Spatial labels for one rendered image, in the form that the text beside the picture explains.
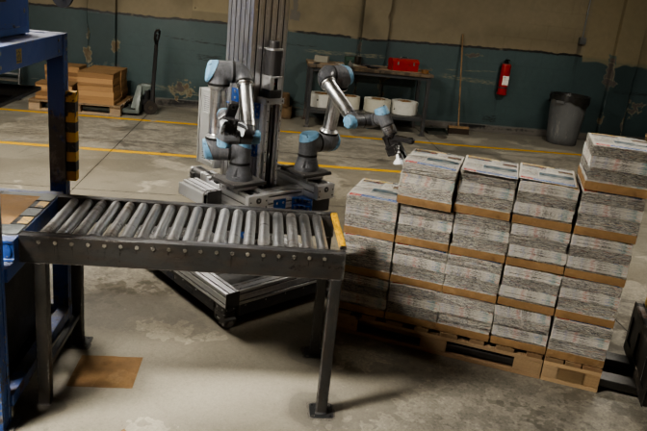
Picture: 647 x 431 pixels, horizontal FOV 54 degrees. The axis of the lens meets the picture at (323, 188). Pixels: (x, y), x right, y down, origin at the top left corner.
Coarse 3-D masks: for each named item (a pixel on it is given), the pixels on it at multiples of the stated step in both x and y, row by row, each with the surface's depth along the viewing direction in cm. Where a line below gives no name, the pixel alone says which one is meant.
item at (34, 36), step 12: (12, 36) 273; (24, 36) 278; (36, 36) 278; (48, 36) 284; (60, 36) 297; (0, 48) 231; (12, 48) 242; (24, 48) 254; (36, 48) 267; (48, 48) 282; (60, 48) 298; (0, 60) 232; (12, 60) 243; (24, 60) 255; (36, 60) 268; (0, 72) 233
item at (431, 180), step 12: (408, 156) 343; (408, 168) 330; (420, 168) 328; (432, 168) 326; (444, 168) 325; (456, 168) 327; (408, 180) 332; (420, 180) 330; (432, 180) 329; (444, 180) 327; (456, 180) 333; (408, 192) 334; (420, 192) 332; (432, 192) 330; (444, 192) 328
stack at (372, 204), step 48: (384, 192) 354; (432, 240) 339; (480, 240) 331; (528, 240) 324; (384, 288) 354; (480, 288) 338; (528, 288) 331; (384, 336) 364; (432, 336) 352; (528, 336) 337
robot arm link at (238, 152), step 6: (234, 144) 346; (240, 144) 346; (246, 144) 347; (234, 150) 346; (240, 150) 347; (246, 150) 348; (228, 156) 346; (234, 156) 347; (240, 156) 348; (246, 156) 350; (234, 162) 349; (240, 162) 349; (246, 162) 351
